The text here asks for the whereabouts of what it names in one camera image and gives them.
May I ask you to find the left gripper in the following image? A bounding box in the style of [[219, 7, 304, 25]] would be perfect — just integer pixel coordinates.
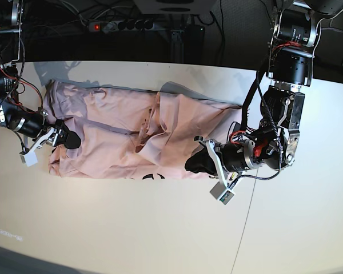
[[185, 135, 245, 188]]

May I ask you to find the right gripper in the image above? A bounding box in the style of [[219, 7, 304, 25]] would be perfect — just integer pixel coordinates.
[[19, 119, 81, 156]]

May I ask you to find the pink T-shirt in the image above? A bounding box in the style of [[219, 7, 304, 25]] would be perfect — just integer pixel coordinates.
[[44, 80, 241, 179]]

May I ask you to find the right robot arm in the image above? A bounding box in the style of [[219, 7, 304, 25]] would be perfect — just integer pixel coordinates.
[[0, 1, 81, 156]]

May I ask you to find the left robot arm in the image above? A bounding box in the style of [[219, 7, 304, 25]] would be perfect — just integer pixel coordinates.
[[185, 1, 337, 189]]

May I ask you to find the white power strip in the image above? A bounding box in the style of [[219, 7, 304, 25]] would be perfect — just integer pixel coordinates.
[[88, 19, 156, 34]]

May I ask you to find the black box under table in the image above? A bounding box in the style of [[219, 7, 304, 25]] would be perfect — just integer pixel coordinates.
[[170, 25, 205, 65]]

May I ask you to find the white box under table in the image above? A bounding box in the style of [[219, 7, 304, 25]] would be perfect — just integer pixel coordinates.
[[134, 0, 216, 14]]

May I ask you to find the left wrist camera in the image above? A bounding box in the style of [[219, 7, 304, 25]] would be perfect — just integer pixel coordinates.
[[210, 183, 235, 205]]

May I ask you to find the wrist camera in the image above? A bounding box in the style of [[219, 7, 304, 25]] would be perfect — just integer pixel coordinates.
[[20, 151, 38, 167], [210, 183, 235, 205]]

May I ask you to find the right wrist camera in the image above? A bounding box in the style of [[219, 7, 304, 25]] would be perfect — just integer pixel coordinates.
[[20, 151, 38, 167]]

